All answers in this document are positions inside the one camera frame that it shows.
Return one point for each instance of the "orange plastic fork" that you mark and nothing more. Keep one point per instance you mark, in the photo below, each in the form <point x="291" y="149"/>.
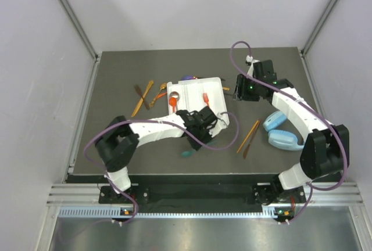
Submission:
<point x="205" y="98"/>

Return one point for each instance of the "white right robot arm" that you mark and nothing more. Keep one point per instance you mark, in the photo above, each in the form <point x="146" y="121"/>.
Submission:
<point x="326" y="148"/>

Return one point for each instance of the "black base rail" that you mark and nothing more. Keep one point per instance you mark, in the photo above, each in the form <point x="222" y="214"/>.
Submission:
<point x="193" y="193"/>

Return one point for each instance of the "orange plastic knife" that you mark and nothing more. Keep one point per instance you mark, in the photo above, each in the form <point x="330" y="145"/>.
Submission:
<point x="160" y="95"/>

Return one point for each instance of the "teal plastic spoon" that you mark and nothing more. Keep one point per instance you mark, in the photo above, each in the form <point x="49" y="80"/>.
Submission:
<point x="187" y="153"/>

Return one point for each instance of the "grey cable duct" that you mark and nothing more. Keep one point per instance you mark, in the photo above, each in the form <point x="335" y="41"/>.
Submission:
<point x="122" y="213"/>

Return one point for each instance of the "orange plastic spoon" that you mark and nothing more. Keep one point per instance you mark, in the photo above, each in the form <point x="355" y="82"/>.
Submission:
<point x="173" y="103"/>

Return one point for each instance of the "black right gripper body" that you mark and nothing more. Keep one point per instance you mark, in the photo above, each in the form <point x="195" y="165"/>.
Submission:
<point x="248" y="89"/>

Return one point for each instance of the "light blue headphones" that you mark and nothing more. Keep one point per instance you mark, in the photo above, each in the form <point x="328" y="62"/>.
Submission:
<point x="280" y="139"/>

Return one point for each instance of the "white divided utensil tray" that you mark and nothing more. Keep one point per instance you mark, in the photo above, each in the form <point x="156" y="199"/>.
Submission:
<point x="191" y="98"/>

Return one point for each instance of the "gold metal spoon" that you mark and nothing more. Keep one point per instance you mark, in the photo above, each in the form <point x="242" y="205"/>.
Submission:
<point x="162" y="87"/>

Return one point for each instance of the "iridescent purple spoon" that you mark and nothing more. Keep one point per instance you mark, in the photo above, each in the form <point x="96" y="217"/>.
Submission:
<point x="188" y="77"/>

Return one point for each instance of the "silver metal spoon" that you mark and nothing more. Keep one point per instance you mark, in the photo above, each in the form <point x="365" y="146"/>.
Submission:
<point x="174" y="94"/>

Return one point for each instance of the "gold metal knife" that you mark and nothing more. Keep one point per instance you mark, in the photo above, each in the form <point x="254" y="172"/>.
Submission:
<point x="148" y="87"/>

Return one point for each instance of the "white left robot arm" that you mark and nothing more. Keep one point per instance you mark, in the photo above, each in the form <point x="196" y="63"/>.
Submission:
<point x="122" y="138"/>

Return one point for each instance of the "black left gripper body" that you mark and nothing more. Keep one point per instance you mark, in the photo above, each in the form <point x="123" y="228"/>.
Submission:
<point x="204" y="135"/>

